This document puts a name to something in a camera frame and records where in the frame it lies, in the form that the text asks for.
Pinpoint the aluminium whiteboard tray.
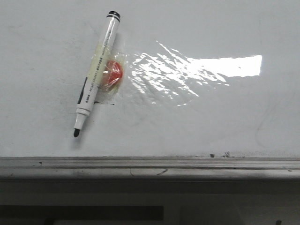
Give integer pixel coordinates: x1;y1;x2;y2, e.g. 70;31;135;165
0;157;300;181

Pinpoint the red round magnet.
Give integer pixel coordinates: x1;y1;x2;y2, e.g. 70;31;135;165
102;60;123;87

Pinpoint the white black whiteboard marker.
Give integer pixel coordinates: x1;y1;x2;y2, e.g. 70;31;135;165
73;11;121;137

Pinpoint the white whiteboard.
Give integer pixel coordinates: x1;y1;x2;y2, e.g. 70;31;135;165
0;0;300;158

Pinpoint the clear adhesive tape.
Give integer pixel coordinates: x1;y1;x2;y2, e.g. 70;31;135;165
82;42;127;104

